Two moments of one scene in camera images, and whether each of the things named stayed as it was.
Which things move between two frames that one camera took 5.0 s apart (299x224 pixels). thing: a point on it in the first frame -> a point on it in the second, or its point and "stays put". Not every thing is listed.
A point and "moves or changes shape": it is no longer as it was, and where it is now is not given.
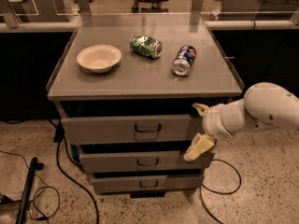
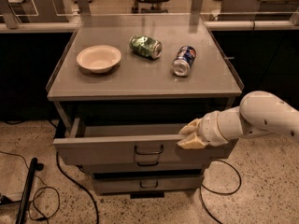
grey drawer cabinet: (125, 95) stays put
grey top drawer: (125, 128) moves or changes shape
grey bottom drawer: (146, 183) stays put
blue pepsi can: (183, 60) stays put
